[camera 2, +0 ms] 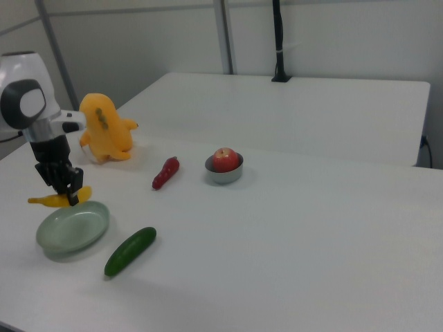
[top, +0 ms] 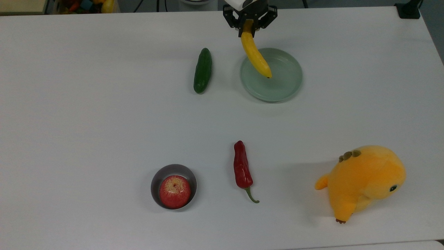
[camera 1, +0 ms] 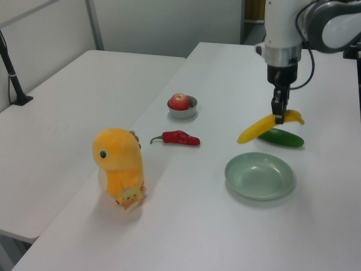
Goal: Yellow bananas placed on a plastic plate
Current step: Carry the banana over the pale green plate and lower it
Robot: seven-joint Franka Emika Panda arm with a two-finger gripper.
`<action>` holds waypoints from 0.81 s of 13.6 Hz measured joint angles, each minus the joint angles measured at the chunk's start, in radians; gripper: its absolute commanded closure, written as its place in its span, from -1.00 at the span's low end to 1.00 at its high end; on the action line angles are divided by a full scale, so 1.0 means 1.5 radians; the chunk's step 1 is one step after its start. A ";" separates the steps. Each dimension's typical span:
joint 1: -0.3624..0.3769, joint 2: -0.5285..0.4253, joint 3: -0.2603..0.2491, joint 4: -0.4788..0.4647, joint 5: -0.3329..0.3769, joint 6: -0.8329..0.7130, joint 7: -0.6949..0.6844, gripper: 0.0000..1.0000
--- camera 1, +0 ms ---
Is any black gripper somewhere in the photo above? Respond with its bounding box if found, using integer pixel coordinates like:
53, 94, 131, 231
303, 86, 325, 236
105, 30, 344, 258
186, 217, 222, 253
266, 63, 300, 125

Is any yellow banana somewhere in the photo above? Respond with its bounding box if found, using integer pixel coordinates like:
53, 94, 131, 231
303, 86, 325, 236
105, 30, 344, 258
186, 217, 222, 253
236, 109, 305, 145

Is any green plastic plate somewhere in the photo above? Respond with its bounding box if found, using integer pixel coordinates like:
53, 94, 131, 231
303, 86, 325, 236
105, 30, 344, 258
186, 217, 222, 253
224, 152, 296, 201

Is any green cucumber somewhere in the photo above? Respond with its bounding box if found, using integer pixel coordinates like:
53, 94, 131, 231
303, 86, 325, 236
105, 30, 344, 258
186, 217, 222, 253
257, 128, 305, 148

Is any small grey bowl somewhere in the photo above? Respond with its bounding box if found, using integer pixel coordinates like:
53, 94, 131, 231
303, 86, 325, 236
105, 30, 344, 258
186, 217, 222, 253
166, 95, 198, 120

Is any red apple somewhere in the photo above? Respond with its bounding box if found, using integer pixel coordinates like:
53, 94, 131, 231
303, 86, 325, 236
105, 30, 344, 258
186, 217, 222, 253
168, 93, 190, 111

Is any red chili pepper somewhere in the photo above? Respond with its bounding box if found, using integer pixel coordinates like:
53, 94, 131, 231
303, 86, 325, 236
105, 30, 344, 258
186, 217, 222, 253
149, 130, 201, 147

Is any orange plush bird toy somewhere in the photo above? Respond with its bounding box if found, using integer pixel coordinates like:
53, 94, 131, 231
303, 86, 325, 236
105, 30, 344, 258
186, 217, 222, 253
93, 128, 148, 212

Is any yellow paper toy tag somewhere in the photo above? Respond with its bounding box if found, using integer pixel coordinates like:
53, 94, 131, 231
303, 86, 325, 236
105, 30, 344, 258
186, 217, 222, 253
120, 185, 144, 211

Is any black pole with base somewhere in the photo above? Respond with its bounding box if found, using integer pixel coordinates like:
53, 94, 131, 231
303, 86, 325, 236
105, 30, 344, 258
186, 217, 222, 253
0, 29, 34, 107

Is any black camera stand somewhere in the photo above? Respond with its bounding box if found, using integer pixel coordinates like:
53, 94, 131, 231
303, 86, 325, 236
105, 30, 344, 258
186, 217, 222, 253
342, 42, 361, 59

